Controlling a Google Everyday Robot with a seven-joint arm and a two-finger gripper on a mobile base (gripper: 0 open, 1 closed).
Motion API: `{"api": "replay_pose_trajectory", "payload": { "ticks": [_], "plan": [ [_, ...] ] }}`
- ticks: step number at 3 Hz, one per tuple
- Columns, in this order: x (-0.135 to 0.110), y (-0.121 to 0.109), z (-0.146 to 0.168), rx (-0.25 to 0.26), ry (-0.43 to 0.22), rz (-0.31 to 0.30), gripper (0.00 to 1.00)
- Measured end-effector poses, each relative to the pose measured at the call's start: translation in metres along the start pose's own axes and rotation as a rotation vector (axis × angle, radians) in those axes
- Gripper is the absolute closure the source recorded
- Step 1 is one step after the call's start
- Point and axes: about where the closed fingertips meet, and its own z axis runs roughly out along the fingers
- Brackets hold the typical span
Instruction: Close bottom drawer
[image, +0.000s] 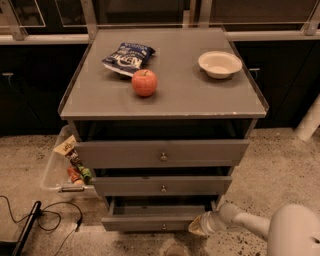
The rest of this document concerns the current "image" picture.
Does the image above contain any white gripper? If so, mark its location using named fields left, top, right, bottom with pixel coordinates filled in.
left=188, top=211, right=228, bottom=236

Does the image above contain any grey bottom drawer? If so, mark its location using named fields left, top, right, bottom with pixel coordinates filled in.
left=101, top=195, right=219, bottom=232

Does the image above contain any grey drawer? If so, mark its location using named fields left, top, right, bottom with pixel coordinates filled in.
left=101, top=195, right=219, bottom=232
left=93, top=176, right=232, bottom=196
left=76, top=139, right=249, bottom=169

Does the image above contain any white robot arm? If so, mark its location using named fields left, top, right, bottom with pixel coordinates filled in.
left=189, top=100, right=320, bottom=256

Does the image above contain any grey middle drawer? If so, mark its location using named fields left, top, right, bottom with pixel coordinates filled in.
left=93, top=176, right=232, bottom=196

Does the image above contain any grey top drawer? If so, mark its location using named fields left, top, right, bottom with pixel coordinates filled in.
left=76, top=139, right=249, bottom=169

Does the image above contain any grey drawer cabinet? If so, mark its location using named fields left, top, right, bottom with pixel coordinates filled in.
left=58, top=27, right=270, bottom=208

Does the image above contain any green snack pouch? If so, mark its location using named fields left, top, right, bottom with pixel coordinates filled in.
left=78, top=165, right=92, bottom=184

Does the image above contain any orange red snack pouch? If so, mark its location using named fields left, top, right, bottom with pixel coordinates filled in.
left=67, top=166, right=85, bottom=185

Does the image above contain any clear plastic bin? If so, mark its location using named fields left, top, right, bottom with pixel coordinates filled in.
left=40, top=125, right=97, bottom=200

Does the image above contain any brown snack packet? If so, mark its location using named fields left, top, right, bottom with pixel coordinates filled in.
left=54, top=135, right=81, bottom=165

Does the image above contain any red apple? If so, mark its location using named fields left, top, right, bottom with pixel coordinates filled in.
left=131, top=69, right=158, bottom=97

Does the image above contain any black flat bar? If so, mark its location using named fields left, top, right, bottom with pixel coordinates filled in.
left=11, top=201, right=41, bottom=256

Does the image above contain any white paper bowl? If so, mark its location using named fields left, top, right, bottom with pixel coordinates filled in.
left=198, top=51, right=242, bottom=79

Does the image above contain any blue chip bag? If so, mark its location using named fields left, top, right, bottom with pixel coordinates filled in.
left=102, top=42, right=155, bottom=77

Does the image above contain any black cable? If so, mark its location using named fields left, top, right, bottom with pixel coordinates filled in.
left=0, top=195, right=84, bottom=256

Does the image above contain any metal railing frame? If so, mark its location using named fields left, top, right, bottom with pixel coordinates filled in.
left=0, top=0, right=320, bottom=44

